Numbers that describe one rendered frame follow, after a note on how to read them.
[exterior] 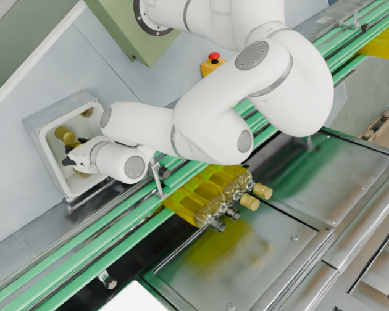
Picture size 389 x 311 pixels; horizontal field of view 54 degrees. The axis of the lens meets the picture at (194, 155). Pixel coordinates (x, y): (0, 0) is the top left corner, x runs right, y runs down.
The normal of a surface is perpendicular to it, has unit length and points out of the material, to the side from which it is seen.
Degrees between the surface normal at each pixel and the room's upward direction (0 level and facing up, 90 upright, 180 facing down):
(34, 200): 0
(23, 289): 90
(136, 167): 14
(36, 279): 90
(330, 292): 90
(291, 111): 39
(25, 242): 90
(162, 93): 0
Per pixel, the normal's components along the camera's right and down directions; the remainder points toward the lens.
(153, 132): -0.16, 0.12
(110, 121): -0.70, -0.23
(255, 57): -0.56, -0.43
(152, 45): 0.65, 0.40
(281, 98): 0.18, 0.66
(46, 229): -0.15, -0.78
